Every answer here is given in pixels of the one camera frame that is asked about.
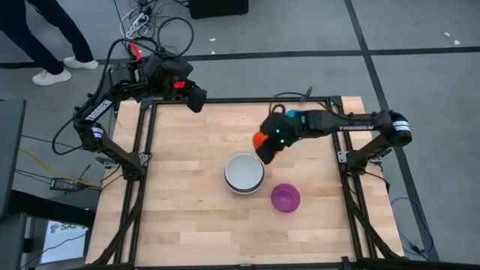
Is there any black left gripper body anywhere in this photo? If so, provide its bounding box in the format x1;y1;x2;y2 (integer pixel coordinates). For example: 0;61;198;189
143;55;209;114

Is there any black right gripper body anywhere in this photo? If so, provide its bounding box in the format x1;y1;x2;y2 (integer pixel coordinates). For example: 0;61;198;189
254;111;302;166

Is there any small red-orange bowl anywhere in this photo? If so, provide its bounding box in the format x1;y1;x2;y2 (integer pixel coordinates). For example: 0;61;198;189
252;130;269;151

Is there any large white bowl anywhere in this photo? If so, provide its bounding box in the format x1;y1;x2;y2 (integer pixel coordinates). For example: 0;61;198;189
224;152;265;192

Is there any black low shelf board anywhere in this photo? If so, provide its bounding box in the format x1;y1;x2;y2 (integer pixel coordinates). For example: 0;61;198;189
7;189;98;227

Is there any small teal bowl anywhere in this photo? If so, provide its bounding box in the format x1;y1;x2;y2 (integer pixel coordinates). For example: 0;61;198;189
286;109;308;125

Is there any white power strip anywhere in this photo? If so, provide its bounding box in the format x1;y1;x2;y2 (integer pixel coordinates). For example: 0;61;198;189
125;11;151;39

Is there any small purple bowl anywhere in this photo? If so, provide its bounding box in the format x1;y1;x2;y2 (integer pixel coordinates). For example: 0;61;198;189
270;182;302;214

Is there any black box on floor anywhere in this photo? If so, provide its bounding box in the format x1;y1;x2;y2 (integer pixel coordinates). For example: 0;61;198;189
187;0;250;20

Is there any person's white shoe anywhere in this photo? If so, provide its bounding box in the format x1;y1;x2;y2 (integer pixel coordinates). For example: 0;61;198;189
31;68;73;87
62;55;100;71

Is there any black power adapter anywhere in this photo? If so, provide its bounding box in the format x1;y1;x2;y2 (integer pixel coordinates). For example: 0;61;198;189
49;177;80;193

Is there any person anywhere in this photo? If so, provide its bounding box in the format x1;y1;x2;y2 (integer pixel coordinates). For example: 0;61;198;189
0;0;100;87

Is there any dark grey cabinet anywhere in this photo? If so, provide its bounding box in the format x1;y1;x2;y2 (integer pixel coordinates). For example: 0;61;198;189
0;98;27;222

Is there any white printed paper sign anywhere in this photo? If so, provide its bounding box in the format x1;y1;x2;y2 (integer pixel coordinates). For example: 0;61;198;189
40;220;89;264

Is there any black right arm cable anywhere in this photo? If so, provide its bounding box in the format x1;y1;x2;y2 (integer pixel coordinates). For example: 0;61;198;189
268;91;331;115

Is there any black aluminium table frame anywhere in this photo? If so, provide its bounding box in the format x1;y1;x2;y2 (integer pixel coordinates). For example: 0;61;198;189
85;95;407;270

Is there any yellow cable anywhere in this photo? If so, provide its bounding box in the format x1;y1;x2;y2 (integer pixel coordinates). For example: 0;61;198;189
19;148;103;188

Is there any thin blue floor cable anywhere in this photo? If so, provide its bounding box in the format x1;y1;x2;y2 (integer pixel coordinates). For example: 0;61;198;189
390;196;436;260

